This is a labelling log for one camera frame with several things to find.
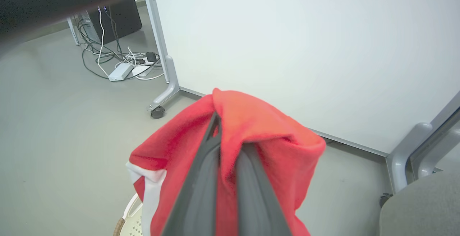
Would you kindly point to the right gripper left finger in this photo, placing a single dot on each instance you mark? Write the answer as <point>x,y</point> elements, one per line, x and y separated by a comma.
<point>201,193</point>

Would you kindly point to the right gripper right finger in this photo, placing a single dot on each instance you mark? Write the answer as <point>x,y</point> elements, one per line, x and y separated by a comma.
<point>255,200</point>

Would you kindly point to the red white garment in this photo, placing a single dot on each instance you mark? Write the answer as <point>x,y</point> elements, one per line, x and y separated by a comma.
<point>258,121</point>

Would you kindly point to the grey fabric sofa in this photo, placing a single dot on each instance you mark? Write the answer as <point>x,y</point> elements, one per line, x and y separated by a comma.
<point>424,207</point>

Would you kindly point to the cream plastic laundry basket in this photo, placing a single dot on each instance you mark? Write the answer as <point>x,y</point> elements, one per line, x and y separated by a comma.
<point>133,225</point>

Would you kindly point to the black caster wheel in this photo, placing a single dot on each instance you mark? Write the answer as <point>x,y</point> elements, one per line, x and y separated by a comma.
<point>157,112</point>

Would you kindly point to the grey partition leg with caster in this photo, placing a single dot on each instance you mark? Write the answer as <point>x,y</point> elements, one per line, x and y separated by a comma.
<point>169,81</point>

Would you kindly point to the flat white power strip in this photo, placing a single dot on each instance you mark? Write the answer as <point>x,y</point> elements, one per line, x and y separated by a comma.
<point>143,70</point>

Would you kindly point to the white power brick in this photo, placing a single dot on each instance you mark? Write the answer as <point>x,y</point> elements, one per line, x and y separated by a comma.
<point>120,72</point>

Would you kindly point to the black plug adapter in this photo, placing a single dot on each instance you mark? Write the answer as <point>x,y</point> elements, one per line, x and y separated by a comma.
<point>151,56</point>

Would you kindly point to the large white partition panel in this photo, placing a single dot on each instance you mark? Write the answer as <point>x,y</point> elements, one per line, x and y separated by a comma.
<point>305,56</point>

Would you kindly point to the black computer tower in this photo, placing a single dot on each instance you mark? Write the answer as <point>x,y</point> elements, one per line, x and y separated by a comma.
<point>124,17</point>

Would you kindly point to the grey table leg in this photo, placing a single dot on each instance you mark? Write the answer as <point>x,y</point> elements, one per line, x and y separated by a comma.
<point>73,31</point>

